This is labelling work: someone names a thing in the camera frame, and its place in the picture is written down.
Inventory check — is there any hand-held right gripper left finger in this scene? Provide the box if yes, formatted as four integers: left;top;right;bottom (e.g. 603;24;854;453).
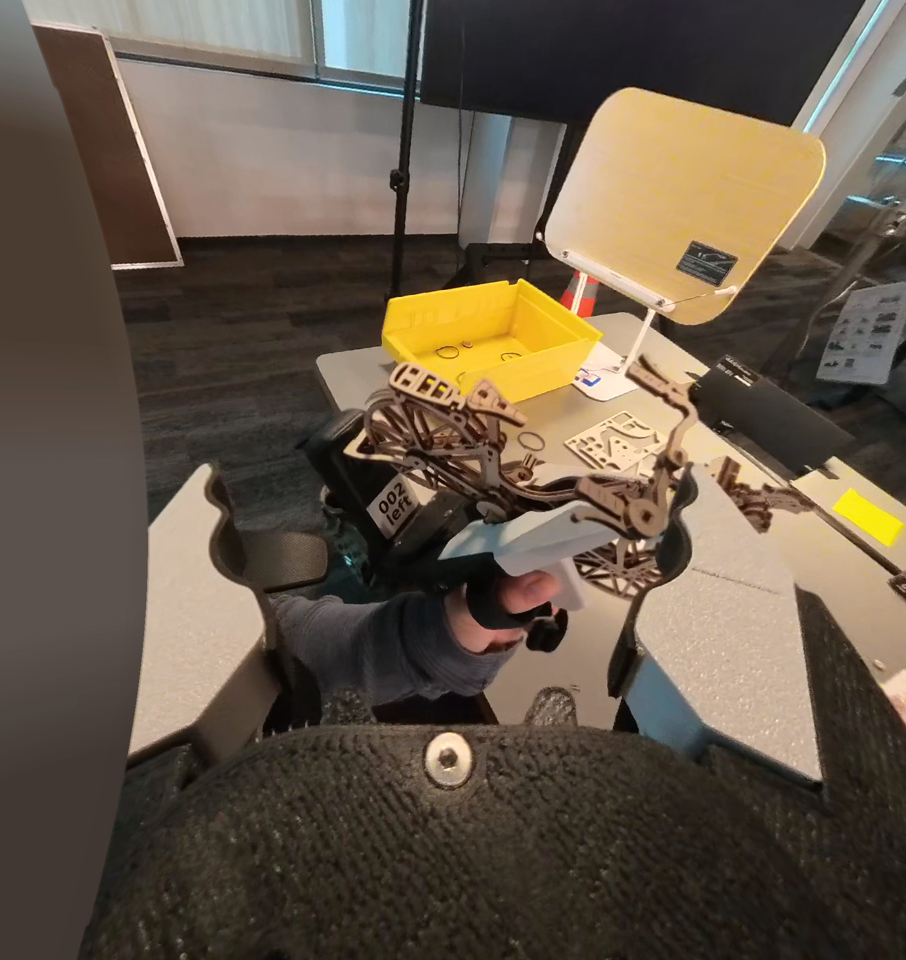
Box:
126;461;287;768

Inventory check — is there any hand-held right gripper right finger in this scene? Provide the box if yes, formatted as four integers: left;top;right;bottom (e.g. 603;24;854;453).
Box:
607;459;826;785

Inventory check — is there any wooden bicycle model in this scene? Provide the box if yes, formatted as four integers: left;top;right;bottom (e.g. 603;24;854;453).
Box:
346;354;823;603

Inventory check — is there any person's left forearm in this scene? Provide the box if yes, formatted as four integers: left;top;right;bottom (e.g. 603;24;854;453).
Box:
271;591;525;708

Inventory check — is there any wooden parts sheet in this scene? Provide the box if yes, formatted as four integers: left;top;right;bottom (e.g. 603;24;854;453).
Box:
564;407;669;477

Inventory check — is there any person's left hand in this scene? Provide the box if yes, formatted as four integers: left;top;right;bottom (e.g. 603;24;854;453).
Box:
445;571;568;655

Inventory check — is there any yellow paper pad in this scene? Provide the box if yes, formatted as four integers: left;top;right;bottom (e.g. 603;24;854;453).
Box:
831;486;905;549

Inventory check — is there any yellow plastic bin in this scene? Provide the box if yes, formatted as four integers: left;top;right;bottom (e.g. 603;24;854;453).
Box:
380;277;604;404

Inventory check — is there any black case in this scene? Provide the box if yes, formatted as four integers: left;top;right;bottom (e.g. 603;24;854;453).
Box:
687;357;857;479

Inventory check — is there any orange traffic cone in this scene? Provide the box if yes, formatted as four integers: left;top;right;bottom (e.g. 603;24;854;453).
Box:
558;270;601;318

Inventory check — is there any printed instruction sheet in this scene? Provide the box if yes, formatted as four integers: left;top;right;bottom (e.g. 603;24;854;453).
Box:
815;279;906;387

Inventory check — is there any black light stand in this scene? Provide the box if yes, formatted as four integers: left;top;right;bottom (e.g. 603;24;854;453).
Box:
386;0;429;303

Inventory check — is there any wooden book stand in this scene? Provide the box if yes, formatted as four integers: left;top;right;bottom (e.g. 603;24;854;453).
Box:
534;86;829;404

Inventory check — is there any brown framed board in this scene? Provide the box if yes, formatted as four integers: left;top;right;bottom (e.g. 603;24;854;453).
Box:
31;21;185;271

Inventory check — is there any large dark display screen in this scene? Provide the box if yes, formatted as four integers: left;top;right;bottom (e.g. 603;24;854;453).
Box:
419;0;868;130

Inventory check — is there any large window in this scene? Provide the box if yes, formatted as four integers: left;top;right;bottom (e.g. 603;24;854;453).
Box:
21;0;424;84

